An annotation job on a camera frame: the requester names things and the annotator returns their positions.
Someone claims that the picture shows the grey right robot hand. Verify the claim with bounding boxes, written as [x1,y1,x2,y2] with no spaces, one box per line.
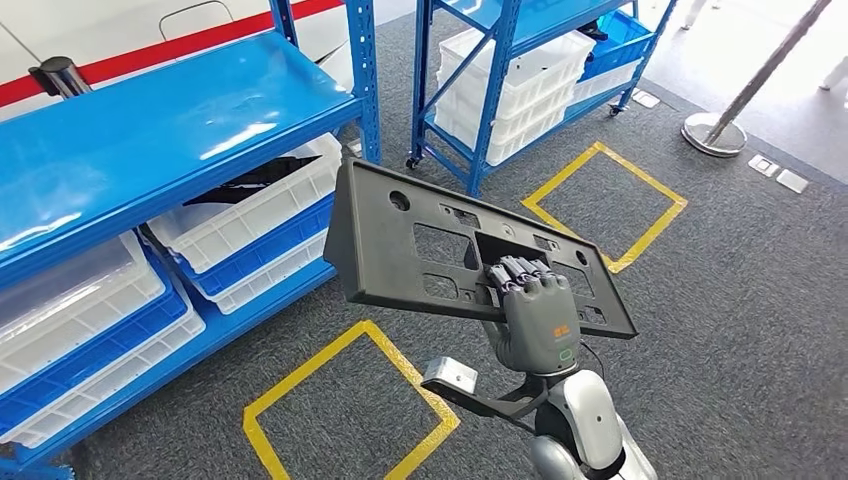
[482,254,583,378]

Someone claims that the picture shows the black plastic licence plate frame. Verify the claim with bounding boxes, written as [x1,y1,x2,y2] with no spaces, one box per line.
[322,157,639,340]

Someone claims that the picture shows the blue metal shelf rack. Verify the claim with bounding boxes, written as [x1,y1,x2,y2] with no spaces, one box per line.
[0,0,384,480]
[407,0,678,198]

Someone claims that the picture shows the black plastic part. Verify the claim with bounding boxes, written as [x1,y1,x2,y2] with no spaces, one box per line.
[182,155,323,207]

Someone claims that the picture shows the red barrier belt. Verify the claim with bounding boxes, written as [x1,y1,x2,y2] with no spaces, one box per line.
[0,0,346,111]

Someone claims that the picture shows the white car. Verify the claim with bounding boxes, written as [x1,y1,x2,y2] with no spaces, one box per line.
[0,0,419,124]

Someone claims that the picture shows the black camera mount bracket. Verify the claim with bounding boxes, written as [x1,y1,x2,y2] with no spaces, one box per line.
[437,377,551,423]

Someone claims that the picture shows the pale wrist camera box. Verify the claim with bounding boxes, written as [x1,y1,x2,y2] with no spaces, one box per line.
[421,357,480,397]

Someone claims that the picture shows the chrome barrier post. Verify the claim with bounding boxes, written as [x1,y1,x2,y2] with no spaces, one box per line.
[680,0,834,159]

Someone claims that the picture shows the black barrier post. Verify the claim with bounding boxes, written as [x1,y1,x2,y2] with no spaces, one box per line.
[27,56,94,101]

